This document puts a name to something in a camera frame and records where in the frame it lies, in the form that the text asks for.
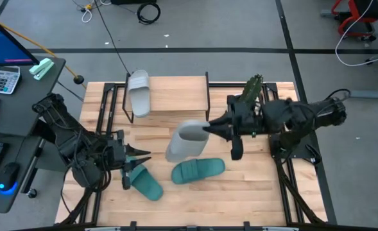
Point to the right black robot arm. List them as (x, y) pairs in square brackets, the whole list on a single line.
[(304, 115)]

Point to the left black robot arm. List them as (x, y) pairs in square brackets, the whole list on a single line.
[(70, 141)]

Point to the mint green stapler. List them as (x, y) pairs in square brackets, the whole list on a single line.
[(41, 69)]

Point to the black round knob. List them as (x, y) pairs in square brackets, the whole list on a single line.
[(78, 79)]

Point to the red and black cart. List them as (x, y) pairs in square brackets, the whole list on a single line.
[(368, 8)]

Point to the black computer mouse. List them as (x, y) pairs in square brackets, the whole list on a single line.
[(8, 176)]

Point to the dark grey desk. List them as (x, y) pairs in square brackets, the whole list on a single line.
[(18, 112)]

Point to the teal rubber slide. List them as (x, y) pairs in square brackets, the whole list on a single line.
[(147, 186), (195, 171)]

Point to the black table frame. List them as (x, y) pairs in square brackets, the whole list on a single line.
[(224, 84)]

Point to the grey rubber slide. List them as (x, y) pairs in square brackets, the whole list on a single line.
[(185, 150), (139, 96)]

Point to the white calculator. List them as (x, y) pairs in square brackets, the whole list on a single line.
[(5, 81)]

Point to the wooden shelf with black frame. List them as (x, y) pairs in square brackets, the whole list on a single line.
[(176, 96)]

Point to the green cactus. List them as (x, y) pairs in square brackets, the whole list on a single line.
[(252, 88)]

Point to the grey metal stand foot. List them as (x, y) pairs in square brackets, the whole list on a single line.
[(368, 94)]

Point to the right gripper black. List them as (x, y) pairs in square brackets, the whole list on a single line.
[(244, 118)]

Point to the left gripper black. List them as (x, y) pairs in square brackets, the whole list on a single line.
[(116, 152)]

